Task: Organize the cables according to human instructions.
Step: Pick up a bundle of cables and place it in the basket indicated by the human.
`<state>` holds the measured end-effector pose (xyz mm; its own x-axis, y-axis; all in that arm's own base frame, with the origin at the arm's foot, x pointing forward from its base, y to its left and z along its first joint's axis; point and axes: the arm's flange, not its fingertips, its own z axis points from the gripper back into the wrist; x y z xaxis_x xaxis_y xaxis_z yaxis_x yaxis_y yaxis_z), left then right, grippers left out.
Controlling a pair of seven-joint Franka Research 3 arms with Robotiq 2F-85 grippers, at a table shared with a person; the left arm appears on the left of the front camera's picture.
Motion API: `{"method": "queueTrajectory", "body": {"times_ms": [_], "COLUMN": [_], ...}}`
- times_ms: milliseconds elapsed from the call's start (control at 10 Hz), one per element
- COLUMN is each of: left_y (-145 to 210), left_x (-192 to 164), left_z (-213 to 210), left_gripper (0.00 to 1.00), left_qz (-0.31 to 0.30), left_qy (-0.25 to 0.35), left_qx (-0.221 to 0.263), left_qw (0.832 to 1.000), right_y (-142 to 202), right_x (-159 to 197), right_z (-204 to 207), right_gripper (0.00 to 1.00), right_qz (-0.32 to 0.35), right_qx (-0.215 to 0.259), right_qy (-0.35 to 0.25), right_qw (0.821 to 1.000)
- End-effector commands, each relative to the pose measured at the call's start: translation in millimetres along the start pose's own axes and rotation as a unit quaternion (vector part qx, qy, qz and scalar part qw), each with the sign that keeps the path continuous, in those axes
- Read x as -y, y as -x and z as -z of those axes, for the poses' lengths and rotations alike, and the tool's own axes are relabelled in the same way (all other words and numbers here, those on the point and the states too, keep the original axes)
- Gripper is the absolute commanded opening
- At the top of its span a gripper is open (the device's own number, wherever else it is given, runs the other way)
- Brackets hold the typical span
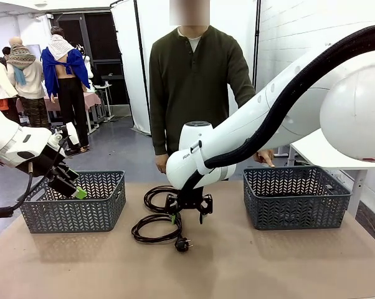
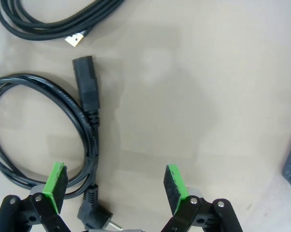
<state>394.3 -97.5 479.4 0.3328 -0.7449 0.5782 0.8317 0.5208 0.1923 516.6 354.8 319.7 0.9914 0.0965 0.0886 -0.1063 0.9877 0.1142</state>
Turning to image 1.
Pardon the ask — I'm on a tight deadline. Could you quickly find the white backdrop screen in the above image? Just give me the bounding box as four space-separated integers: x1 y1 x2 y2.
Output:
110 0 260 136

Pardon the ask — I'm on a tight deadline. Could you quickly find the small white side table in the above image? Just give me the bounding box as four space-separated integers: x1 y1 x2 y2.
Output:
93 82 115 122

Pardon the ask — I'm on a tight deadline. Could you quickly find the table with pink cloth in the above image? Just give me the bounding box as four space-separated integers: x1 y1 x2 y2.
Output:
44 90 103 131

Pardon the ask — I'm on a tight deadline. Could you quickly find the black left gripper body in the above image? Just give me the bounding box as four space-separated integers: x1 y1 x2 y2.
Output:
34 146 79 187

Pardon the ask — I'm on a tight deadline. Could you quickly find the person's right forearm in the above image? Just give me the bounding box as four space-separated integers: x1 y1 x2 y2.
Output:
150 108 170 156

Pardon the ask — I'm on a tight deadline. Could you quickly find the bare white mannequin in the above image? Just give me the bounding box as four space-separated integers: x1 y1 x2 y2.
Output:
75 43 95 91

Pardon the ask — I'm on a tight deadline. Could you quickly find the coiled black cable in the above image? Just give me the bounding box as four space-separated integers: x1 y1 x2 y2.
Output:
143 185 179 214

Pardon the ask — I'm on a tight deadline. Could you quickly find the person's right hand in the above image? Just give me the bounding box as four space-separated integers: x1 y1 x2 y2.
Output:
154 153 169 174

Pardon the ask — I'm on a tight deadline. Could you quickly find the mannequin with patterned scarf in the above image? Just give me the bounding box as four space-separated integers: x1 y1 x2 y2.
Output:
6 36 51 128

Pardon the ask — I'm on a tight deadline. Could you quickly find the black backdrop stand pole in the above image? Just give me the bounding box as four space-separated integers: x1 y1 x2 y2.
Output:
248 0 262 94
133 0 154 137

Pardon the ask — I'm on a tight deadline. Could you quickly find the black braided cable sleeve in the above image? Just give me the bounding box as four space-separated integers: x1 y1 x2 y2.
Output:
181 24 375 194

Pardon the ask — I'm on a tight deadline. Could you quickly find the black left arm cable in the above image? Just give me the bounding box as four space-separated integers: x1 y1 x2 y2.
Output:
0 136 70 219

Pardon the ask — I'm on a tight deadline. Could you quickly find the mannequin with blue jacket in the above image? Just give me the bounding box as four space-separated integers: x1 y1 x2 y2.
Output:
40 26 92 154

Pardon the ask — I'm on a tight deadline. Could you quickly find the person in green sweater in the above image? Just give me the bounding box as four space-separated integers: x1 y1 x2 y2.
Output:
148 0 257 182

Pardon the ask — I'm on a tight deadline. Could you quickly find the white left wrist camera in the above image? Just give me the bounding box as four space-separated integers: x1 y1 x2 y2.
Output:
52 121 81 147

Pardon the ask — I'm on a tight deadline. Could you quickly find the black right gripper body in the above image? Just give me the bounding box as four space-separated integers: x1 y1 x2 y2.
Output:
176 192 206 211

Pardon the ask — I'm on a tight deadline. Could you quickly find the dark glass doorway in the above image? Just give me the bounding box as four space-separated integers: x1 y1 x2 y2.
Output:
49 12 131 116

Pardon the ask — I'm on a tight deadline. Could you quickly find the grey perforated plastic basket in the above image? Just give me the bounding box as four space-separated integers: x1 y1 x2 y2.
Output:
19 170 126 234
242 165 353 231

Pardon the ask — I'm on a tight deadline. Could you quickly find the person's left hand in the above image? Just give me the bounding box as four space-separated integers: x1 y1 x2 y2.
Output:
252 148 276 168

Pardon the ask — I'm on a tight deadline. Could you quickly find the black cable with round plug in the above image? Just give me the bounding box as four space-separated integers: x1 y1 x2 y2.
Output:
131 213 194 254

